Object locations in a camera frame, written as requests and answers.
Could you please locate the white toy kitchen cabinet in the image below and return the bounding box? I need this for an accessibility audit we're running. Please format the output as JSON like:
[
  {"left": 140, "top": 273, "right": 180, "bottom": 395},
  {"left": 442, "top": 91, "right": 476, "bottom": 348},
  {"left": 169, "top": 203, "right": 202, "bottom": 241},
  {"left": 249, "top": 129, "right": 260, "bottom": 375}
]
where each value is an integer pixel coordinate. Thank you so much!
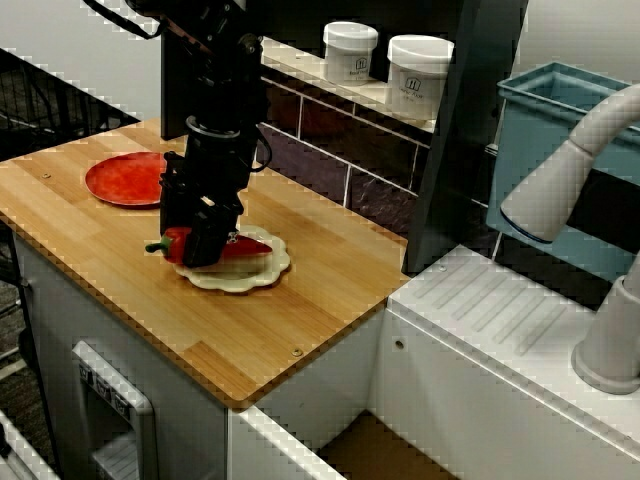
[{"left": 9, "top": 232, "right": 386, "bottom": 480}]

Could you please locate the teal plastic bin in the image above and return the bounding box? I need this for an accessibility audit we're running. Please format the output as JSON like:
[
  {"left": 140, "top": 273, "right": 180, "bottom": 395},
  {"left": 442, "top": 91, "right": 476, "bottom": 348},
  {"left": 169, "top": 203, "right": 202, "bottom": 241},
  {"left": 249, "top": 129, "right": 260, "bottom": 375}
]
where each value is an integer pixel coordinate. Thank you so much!
[{"left": 487, "top": 61, "right": 640, "bottom": 284}]

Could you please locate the white lidded jar with label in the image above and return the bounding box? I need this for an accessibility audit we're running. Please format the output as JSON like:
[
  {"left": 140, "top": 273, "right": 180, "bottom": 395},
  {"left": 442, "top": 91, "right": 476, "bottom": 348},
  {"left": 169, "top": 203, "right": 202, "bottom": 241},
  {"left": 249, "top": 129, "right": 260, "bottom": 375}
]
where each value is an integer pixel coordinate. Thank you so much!
[
  {"left": 322, "top": 21, "right": 379, "bottom": 86},
  {"left": 387, "top": 34, "right": 455, "bottom": 121}
]

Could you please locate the wide black hutch post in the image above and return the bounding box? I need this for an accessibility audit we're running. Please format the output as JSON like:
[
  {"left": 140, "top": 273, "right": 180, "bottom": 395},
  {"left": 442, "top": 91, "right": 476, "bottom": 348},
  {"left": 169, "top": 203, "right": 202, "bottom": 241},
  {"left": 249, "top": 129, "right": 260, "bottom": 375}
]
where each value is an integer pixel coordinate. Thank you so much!
[{"left": 403, "top": 0, "right": 531, "bottom": 277}]

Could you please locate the cream scalloped plate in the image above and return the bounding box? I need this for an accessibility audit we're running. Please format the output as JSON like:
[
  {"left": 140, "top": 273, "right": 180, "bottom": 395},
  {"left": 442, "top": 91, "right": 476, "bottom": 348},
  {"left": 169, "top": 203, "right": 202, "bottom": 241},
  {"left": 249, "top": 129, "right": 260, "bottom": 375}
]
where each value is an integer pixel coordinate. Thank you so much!
[{"left": 172, "top": 224, "right": 291, "bottom": 294}]

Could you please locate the cream hutch shelf board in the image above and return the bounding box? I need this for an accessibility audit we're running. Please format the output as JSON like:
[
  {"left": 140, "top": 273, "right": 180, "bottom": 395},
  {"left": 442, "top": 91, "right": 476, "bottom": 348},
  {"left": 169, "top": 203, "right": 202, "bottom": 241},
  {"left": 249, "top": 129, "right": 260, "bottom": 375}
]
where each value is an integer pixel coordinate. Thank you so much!
[{"left": 259, "top": 37, "right": 439, "bottom": 134}]

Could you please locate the red round plate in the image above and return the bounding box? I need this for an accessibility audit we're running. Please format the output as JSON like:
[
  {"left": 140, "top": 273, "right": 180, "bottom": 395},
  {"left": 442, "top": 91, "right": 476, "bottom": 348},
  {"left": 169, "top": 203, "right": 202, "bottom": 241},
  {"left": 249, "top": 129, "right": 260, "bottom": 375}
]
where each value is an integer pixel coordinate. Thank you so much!
[{"left": 84, "top": 151, "right": 169, "bottom": 209}]

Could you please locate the aluminium frame rail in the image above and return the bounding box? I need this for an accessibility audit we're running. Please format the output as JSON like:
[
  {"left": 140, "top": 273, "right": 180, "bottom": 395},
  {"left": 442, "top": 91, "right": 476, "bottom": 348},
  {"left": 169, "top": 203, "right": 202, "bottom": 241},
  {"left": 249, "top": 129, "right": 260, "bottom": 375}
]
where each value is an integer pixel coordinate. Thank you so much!
[{"left": 0, "top": 407, "right": 61, "bottom": 480}]

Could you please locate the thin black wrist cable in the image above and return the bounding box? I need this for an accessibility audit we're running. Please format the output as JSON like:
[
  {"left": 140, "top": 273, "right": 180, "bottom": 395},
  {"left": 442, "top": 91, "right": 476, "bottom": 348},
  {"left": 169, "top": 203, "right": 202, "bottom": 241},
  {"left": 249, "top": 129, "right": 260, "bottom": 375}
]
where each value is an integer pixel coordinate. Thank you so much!
[{"left": 249, "top": 127, "right": 275, "bottom": 175}]

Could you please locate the dark tile backsplash panel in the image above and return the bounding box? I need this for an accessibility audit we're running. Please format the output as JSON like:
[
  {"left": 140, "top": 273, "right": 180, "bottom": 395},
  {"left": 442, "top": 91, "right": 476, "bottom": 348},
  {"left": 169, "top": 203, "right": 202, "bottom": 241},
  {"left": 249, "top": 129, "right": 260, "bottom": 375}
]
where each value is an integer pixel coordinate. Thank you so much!
[{"left": 249, "top": 74, "right": 434, "bottom": 236}]

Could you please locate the white toy sink with drainboard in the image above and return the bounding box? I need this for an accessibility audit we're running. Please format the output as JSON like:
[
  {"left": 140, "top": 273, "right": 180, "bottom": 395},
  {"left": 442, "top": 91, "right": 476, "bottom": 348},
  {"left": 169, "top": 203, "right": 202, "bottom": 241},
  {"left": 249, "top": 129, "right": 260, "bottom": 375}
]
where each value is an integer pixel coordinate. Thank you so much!
[{"left": 227, "top": 243, "right": 640, "bottom": 480}]

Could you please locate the red toy bell pepper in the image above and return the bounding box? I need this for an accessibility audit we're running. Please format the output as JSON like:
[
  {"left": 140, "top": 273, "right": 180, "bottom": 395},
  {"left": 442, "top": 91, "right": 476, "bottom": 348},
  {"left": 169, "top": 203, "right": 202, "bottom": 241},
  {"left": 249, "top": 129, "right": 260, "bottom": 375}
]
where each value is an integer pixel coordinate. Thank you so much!
[{"left": 145, "top": 227, "right": 274, "bottom": 266}]

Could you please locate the grey toy faucet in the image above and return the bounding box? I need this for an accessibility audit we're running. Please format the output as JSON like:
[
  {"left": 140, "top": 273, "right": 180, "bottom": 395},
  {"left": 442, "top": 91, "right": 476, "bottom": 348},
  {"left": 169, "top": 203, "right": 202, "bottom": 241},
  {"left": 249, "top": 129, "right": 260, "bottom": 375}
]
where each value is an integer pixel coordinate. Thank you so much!
[{"left": 499, "top": 82, "right": 640, "bottom": 396}]

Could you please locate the white dispenser door panel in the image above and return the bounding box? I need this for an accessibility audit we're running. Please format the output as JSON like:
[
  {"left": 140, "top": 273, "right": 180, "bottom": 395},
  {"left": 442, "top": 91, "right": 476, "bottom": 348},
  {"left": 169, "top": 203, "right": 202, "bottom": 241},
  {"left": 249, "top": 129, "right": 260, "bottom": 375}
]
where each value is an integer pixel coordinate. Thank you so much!
[{"left": 71, "top": 339, "right": 158, "bottom": 480}]

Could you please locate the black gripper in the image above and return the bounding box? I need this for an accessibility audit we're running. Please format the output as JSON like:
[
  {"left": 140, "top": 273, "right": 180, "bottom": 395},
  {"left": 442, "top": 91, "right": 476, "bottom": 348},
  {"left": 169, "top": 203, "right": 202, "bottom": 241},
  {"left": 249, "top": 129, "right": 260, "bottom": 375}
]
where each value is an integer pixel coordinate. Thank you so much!
[{"left": 159, "top": 132, "right": 255, "bottom": 269}]

